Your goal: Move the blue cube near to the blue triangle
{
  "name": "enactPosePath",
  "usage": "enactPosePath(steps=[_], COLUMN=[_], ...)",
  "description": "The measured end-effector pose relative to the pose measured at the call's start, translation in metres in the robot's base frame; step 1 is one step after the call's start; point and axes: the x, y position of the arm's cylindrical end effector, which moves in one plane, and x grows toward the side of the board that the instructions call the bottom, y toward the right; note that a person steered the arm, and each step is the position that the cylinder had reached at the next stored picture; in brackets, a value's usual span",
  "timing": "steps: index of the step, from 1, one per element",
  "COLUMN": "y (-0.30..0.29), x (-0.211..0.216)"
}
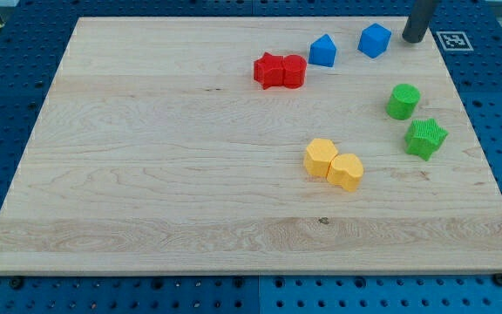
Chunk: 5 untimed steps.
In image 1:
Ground blue cube block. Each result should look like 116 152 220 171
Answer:
357 24 392 58

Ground blue triangle block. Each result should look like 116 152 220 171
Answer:
309 34 337 67

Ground yellow hexagon block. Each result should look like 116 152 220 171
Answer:
303 138 338 177

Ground red star block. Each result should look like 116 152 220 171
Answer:
254 52 284 89

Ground light wooden board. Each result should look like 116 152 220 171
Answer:
0 17 502 276

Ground yellow heart block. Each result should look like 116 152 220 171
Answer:
326 154 364 192

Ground red cylinder block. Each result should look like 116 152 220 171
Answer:
282 54 308 89

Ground green cylinder block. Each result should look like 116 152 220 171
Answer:
386 84 421 120

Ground green star block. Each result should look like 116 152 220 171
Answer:
404 118 448 161

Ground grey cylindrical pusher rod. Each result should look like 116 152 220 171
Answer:
402 0 439 44

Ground white fiducial marker tag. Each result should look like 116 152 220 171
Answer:
437 31 473 51

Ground black bolt left front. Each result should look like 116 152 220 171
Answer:
9 276 24 290

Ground black bolt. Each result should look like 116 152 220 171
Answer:
492 273 502 287
9 276 24 290

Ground black bolt right front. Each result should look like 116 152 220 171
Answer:
492 273 502 287

